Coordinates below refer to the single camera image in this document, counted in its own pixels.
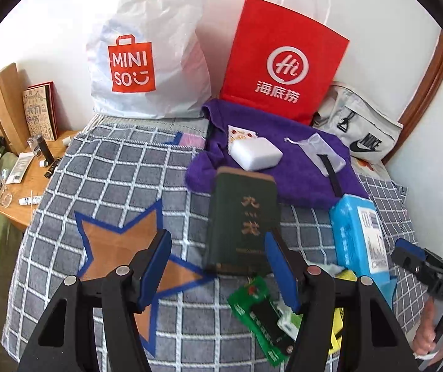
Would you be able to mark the small white tube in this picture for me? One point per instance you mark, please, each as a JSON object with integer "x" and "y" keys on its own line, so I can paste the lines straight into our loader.
{"x": 29, "y": 200}

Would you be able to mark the dark green box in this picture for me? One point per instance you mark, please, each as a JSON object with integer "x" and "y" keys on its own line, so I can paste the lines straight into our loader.
{"x": 240, "y": 221}

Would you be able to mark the black cylindrical bottle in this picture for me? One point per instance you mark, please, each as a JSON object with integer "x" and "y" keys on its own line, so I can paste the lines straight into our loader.
{"x": 45, "y": 149}

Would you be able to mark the illustrated book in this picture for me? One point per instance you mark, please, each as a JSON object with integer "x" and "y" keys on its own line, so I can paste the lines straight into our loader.
{"x": 41, "y": 112}

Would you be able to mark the yellow striped pouch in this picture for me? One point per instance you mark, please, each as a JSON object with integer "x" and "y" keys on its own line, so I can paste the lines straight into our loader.
{"x": 337, "y": 333}

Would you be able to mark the wooden nightstand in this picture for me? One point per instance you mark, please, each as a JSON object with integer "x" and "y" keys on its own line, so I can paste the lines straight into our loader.
{"x": 31, "y": 180}

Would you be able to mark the small fruit print packet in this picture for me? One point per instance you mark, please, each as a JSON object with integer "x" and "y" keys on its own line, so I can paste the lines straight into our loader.
{"x": 240, "y": 133}

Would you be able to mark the white sponge block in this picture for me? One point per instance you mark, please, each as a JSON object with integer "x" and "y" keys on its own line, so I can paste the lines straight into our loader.
{"x": 256, "y": 155}

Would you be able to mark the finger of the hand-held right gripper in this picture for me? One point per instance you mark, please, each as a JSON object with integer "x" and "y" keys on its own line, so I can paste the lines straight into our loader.
{"x": 426, "y": 279}
{"x": 411, "y": 247}

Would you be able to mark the person's right hand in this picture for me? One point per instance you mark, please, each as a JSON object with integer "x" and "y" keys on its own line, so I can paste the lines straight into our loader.
{"x": 424, "y": 335}

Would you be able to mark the red paper bag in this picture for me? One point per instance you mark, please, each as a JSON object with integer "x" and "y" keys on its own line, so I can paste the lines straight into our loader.
{"x": 283, "y": 66}

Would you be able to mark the small green tissue pack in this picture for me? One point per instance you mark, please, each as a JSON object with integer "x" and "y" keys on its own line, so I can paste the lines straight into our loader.
{"x": 289, "y": 323}

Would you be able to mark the small black flashlight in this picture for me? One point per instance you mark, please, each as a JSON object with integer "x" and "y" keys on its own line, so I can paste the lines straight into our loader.
{"x": 51, "y": 168}

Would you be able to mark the grey checkered star blanket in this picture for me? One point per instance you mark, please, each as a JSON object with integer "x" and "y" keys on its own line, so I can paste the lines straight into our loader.
{"x": 109, "y": 186}

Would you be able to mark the green snack packet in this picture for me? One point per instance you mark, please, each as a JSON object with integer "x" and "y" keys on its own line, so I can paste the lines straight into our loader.
{"x": 252, "y": 290}

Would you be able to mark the purple cloth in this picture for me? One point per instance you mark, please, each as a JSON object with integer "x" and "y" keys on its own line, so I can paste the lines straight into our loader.
{"x": 283, "y": 182}

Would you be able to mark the small white bottle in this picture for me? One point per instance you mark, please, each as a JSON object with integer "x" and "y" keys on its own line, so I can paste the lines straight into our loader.
{"x": 66, "y": 140}

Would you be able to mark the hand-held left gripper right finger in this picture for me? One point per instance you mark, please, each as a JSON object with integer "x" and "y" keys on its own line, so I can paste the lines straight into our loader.
{"x": 281, "y": 271}

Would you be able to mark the white cream tube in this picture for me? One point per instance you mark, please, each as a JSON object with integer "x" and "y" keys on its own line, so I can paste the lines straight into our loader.
{"x": 20, "y": 168}

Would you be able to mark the grey waist bag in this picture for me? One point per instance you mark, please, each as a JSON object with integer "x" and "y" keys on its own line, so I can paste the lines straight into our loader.
{"x": 364, "y": 131}

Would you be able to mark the blue tissue pack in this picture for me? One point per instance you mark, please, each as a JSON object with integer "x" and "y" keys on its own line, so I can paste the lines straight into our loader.
{"x": 361, "y": 236}

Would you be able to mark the white plastic shopping bag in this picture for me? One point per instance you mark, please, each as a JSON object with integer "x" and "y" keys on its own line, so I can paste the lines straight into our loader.
{"x": 147, "y": 19}

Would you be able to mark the brown wooden door frame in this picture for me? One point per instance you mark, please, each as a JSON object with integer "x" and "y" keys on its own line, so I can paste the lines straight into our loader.
{"x": 426, "y": 97}

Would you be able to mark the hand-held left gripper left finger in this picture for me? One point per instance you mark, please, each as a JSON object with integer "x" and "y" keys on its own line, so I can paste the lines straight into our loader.
{"x": 155, "y": 271}

